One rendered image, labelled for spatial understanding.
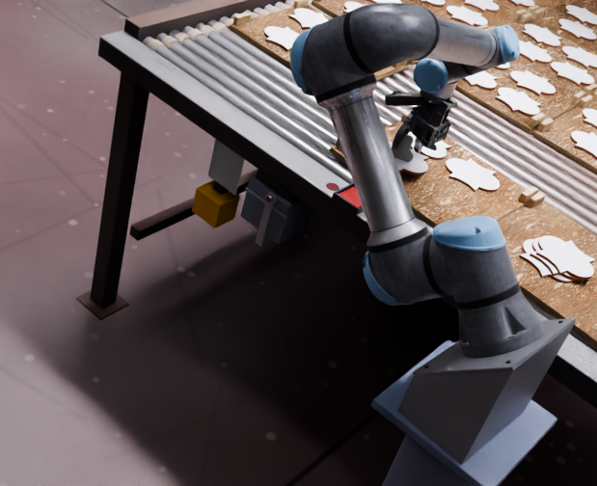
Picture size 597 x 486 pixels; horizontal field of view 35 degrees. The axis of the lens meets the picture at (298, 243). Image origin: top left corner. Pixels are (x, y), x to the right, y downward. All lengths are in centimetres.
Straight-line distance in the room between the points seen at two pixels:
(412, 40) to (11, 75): 275
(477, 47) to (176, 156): 213
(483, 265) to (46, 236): 199
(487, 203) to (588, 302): 36
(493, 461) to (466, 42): 78
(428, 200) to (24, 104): 218
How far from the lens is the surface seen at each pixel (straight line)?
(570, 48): 332
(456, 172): 237
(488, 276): 165
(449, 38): 177
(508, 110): 278
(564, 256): 221
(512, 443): 184
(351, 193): 218
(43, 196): 351
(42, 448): 270
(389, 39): 164
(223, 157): 239
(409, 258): 170
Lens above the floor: 212
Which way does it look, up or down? 37 degrees down
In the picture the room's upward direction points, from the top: 17 degrees clockwise
